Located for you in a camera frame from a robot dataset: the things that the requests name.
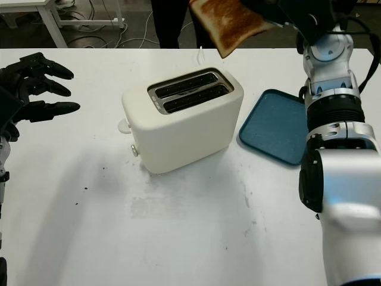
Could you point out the white metal desk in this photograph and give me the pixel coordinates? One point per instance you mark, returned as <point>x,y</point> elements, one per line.
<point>52,26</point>

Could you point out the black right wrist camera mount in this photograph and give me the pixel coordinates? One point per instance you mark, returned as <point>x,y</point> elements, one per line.
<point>317,28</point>

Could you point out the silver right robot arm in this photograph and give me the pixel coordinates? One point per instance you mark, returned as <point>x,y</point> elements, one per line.
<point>342,149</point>

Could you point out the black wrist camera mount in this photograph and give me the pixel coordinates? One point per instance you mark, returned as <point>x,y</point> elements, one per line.
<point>7,107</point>
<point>317,28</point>

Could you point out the slice of toast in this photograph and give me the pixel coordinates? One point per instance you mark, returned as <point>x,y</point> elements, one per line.
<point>229,24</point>

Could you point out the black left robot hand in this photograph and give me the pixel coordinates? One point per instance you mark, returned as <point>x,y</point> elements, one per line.
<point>12,76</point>

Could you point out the teal plastic tray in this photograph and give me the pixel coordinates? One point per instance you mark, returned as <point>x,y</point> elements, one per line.
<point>274,131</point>

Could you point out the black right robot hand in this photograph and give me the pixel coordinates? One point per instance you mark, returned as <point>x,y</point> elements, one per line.
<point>276,10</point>

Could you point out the person in black trousers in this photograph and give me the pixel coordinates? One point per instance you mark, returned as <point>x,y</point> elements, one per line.
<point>169,24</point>

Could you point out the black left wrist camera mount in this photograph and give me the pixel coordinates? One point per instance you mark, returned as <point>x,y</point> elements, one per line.
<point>7,107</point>

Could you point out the cream white toaster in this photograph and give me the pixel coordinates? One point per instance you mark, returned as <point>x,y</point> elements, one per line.
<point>184,137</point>

